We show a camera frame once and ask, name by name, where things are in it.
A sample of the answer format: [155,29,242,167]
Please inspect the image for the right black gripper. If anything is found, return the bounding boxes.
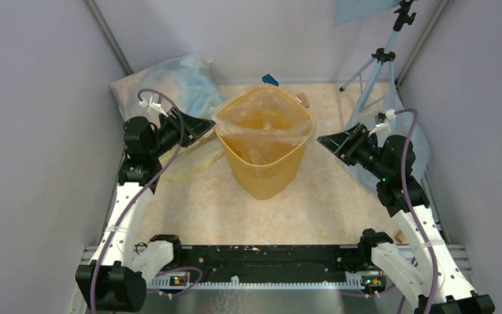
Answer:
[318,122,390,181]

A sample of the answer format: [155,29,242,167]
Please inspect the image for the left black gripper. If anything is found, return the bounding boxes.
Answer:
[148,105,215,158]

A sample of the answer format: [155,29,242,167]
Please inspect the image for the yellow plastic trash bin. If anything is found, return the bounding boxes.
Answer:
[214,84,315,201]

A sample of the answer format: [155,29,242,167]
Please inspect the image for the clear plastic trash bag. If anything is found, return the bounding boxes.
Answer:
[214,84,314,146]

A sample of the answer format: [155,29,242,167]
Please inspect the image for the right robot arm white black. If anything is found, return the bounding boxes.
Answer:
[317,123,495,313]

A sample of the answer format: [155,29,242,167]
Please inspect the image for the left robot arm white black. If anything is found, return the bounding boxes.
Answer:
[75,108,215,313]

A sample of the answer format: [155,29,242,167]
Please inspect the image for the yellow plastic bag on floor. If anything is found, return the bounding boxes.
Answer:
[160,130,224,182]

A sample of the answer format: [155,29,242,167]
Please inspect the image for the large stuffed bag left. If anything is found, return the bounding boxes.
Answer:
[110,54,226,124]

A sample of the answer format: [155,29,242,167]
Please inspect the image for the blue stuffed bag right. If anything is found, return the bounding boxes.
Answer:
[344,88,431,192]

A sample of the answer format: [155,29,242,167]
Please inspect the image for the wooden block rear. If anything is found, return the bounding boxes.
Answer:
[296,92,310,108]

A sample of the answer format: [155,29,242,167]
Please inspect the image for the blue toy brick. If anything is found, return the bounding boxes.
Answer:
[261,73,279,86]

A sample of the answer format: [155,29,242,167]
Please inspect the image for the wooden cylinder near right base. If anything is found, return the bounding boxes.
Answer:
[393,231,407,244]

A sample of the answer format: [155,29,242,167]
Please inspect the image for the light blue tripod stand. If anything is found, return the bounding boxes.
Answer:
[334,1,416,127]

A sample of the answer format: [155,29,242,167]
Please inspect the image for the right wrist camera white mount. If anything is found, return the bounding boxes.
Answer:
[369,109,395,137]

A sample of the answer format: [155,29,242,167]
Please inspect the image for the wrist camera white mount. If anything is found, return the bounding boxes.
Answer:
[369,109,395,137]
[139,94,168,117]

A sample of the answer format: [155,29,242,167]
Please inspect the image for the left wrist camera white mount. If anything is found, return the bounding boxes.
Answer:
[139,94,168,117]

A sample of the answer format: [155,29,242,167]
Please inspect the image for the white cable duct strip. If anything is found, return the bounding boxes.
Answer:
[148,274,365,292]

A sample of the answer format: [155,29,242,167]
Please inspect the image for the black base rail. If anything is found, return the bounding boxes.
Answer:
[167,245,379,284]

